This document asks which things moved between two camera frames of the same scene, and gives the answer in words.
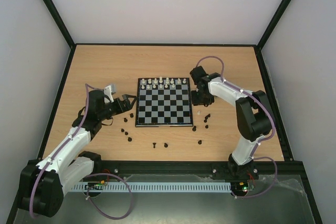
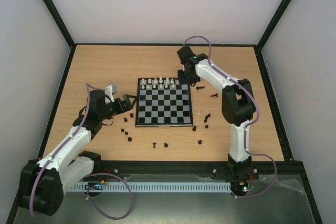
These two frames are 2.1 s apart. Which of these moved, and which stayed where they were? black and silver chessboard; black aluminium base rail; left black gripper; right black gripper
Moved: right black gripper
Stayed: black and silver chessboard; left black gripper; black aluminium base rail
